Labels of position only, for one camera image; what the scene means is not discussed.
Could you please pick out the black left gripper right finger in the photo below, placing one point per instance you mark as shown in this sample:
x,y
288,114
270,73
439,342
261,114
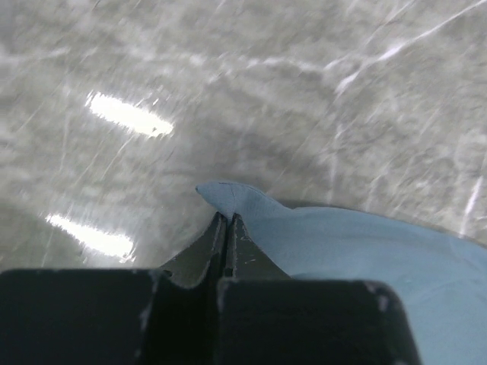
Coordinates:
x,y
266,317

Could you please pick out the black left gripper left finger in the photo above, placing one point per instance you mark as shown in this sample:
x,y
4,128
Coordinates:
x,y
114,316

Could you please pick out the grey-blue t shirt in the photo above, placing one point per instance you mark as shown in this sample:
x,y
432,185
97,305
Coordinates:
x,y
441,279

